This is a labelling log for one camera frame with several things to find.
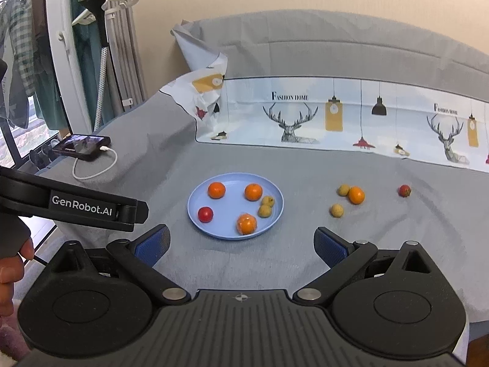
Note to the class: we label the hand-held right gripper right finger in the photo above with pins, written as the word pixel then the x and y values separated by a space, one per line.
pixel 331 246

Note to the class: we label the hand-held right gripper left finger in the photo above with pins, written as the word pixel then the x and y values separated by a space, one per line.
pixel 152 244

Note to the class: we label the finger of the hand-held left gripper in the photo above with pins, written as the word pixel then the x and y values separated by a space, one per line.
pixel 134 212

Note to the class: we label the tan longan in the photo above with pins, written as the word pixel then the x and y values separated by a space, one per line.
pixel 264 211
pixel 336 210
pixel 268 200
pixel 343 190

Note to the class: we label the blue plastic plate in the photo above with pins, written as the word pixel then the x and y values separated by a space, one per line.
pixel 229 206

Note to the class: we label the plastic-wrapped small orange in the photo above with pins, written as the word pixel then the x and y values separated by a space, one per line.
pixel 246 224

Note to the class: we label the person's left hand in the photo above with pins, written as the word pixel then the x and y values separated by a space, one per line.
pixel 9 275

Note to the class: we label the red cherry tomato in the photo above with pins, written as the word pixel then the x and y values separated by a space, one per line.
pixel 205 214

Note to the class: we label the black smartphone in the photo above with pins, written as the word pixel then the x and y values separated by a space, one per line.
pixel 82 146

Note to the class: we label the red strawberry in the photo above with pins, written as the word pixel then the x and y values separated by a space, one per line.
pixel 404 190

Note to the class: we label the grey hanging garment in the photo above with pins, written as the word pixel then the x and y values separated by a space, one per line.
pixel 15 99

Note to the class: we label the garment steamer stand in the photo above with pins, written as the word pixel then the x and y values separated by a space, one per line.
pixel 86 68

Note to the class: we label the pink fuzzy cloth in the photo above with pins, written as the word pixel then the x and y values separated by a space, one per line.
pixel 11 346

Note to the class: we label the deer-print white cloth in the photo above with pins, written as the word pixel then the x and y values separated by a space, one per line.
pixel 248 114

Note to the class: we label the plaid shirt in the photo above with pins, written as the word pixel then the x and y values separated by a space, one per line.
pixel 19 38

